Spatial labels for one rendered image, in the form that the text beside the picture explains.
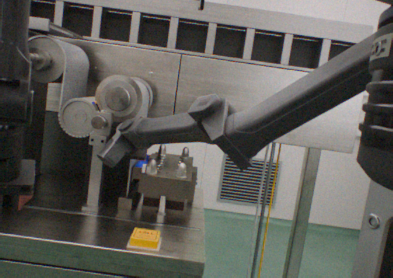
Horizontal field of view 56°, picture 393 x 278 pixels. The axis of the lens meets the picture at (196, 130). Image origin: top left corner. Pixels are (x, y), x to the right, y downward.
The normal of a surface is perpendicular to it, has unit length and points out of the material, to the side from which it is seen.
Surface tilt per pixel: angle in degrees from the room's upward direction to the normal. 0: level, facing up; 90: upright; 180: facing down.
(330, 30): 90
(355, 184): 90
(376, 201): 90
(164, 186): 90
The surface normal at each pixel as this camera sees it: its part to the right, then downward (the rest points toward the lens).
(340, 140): -0.01, 0.11
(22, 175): 0.30, -0.77
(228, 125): -0.65, -0.63
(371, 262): -0.92, -0.08
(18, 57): 0.36, 0.22
